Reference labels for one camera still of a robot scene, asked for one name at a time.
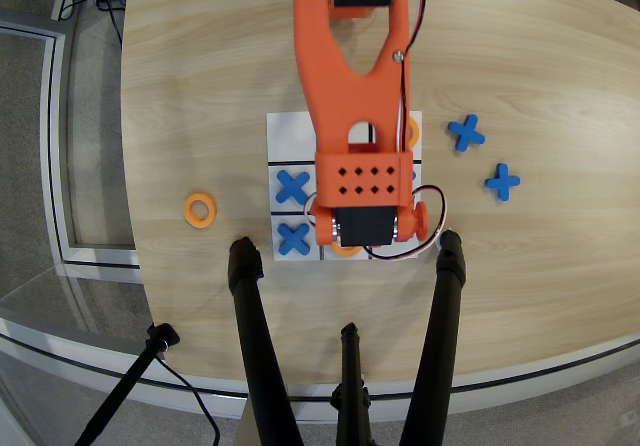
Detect white tic-tac-toe board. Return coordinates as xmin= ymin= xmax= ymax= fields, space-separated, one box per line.
xmin=266 ymin=110 xmax=424 ymax=262

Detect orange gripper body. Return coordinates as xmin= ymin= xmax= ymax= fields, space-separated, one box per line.
xmin=310 ymin=199 xmax=431 ymax=248

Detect black stand pole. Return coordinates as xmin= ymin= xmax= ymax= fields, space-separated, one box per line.
xmin=73 ymin=322 xmax=182 ymax=446

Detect white framed glass panel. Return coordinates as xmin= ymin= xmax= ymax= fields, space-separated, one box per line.
xmin=0 ymin=8 xmax=145 ymax=285

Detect thin black tripod leg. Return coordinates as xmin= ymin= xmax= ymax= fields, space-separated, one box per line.
xmin=329 ymin=321 xmax=377 ymax=446

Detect black stand cable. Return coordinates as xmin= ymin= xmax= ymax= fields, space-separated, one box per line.
xmin=153 ymin=354 xmax=222 ymax=446

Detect black floor cables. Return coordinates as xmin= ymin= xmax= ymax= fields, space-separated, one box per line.
xmin=52 ymin=0 xmax=127 ymax=46

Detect black camera tripod legs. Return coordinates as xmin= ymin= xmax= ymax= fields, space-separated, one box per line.
xmin=0 ymin=314 xmax=640 ymax=424

